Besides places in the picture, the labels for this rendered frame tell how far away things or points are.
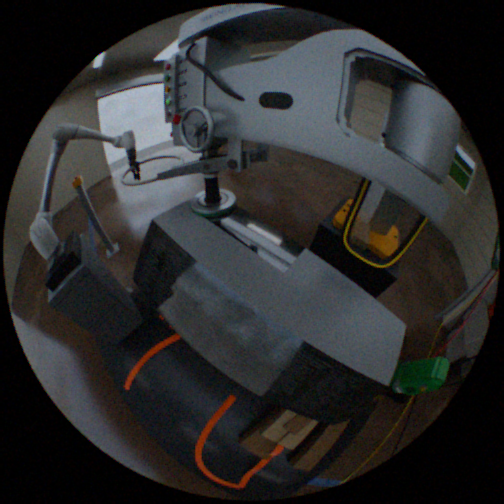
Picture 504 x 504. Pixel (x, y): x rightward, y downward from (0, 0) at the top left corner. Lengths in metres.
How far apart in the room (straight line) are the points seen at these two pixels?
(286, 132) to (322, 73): 0.17
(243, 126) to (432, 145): 0.43
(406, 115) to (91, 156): 6.97
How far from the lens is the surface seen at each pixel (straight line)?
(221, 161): 0.58
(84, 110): 7.08
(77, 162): 6.93
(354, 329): 0.53
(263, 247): 0.58
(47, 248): 1.13
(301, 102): 0.38
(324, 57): 0.40
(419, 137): 0.39
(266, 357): 0.50
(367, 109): 6.52
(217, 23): 0.62
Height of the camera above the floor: 1.28
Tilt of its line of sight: 48 degrees down
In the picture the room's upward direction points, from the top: 5 degrees clockwise
